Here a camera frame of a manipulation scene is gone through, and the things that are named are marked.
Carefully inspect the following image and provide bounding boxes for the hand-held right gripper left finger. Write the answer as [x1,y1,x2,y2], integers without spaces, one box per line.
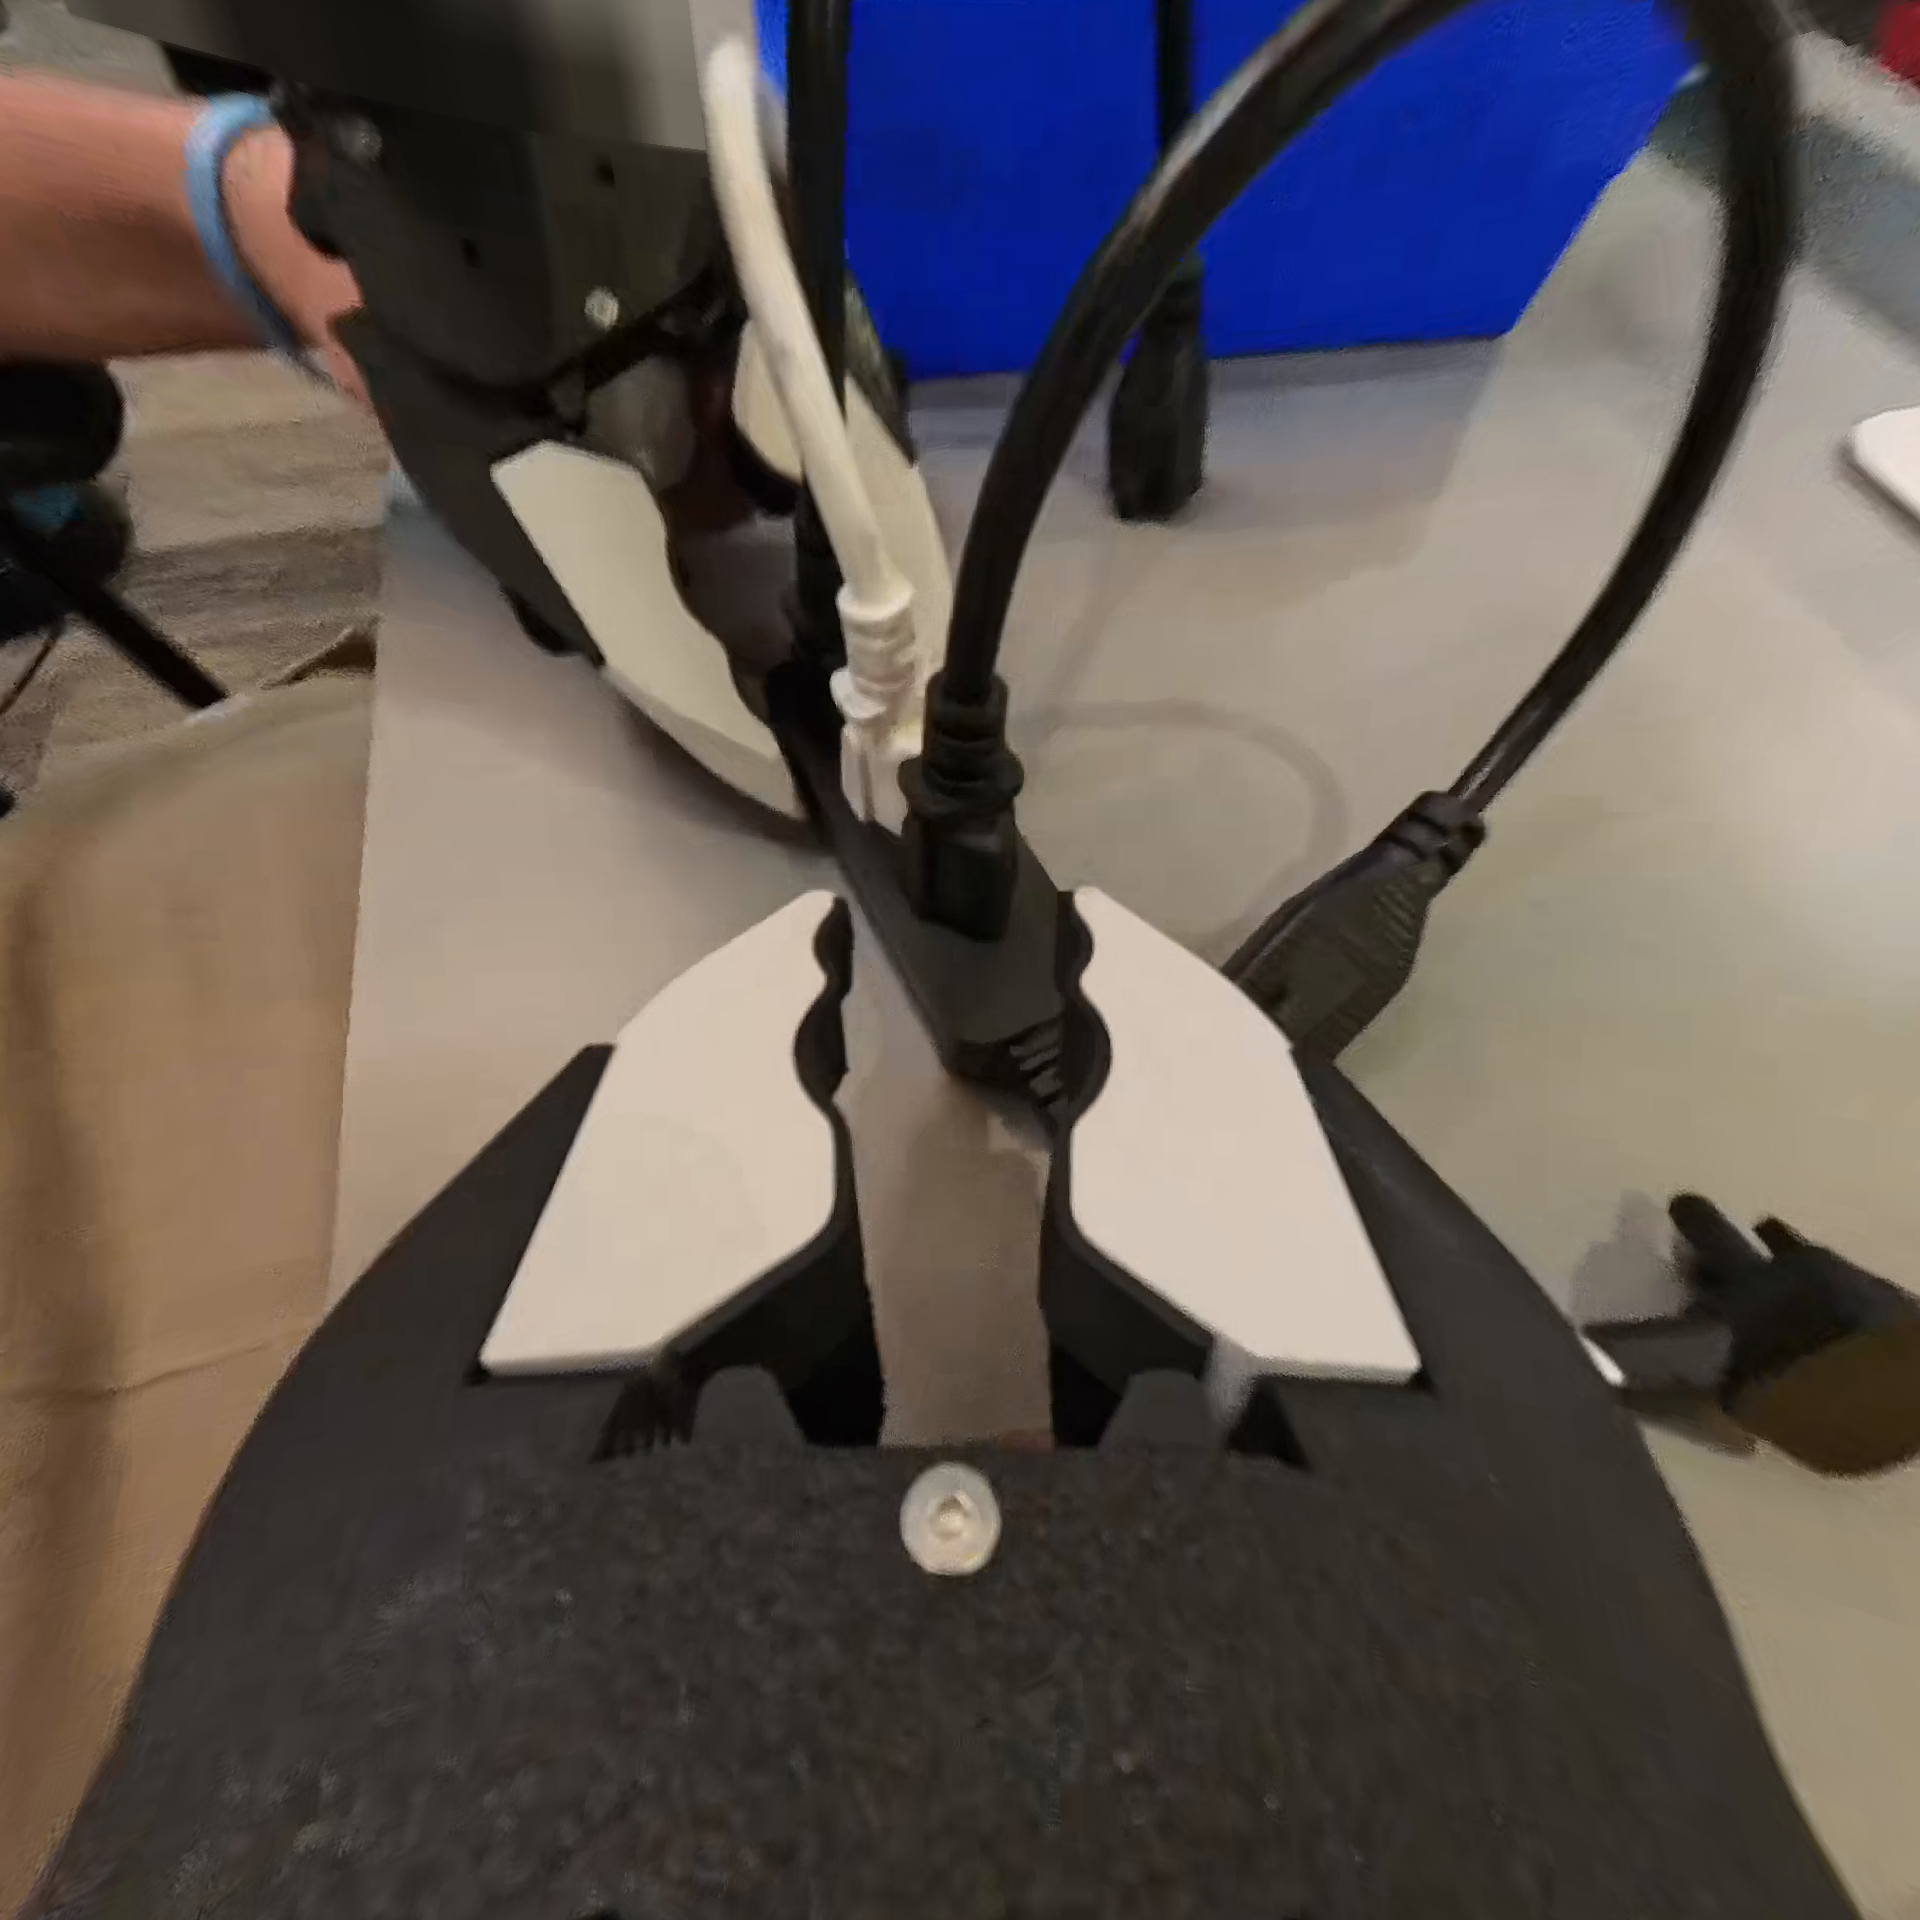
[477,888,883,1404]

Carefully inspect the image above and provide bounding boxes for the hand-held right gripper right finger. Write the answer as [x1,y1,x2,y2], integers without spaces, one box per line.
[1038,884,1426,1415]

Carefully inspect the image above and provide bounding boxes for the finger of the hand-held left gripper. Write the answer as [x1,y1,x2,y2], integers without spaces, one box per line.
[488,438,823,824]
[731,321,954,605]

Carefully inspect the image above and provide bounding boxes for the black power strip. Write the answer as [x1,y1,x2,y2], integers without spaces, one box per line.
[768,659,1090,1118]

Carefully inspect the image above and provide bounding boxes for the person's left forearm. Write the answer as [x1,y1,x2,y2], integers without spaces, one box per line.
[0,67,263,365]

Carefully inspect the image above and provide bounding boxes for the grey desk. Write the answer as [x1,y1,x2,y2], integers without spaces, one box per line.
[329,29,1920,1920]

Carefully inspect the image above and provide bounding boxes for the person's left hand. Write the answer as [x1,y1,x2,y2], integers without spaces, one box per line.
[225,125,376,398]

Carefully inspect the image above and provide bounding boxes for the blue wristband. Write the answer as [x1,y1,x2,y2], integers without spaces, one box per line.
[183,93,338,383]

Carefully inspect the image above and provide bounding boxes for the black stand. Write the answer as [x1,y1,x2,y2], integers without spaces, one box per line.
[0,356,230,811]

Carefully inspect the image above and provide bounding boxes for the person's beige trousers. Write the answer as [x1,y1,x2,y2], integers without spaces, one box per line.
[0,626,380,1920]

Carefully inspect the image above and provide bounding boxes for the blue bin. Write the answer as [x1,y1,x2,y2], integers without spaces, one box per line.
[749,0,1704,383]

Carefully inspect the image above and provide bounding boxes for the black plug adapter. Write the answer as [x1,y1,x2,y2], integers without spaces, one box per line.
[1574,1192,1920,1479]

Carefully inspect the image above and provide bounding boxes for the white flat object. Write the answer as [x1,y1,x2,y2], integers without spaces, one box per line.
[1841,403,1920,530]

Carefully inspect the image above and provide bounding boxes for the white cable with plug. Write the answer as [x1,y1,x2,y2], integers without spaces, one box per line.
[702,41,934,829]

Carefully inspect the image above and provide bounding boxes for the black plug with cable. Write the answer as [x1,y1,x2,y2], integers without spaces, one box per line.
[1106,0,1214,520]

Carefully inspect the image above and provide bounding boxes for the black cable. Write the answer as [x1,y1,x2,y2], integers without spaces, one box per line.
[782,0,857,683]

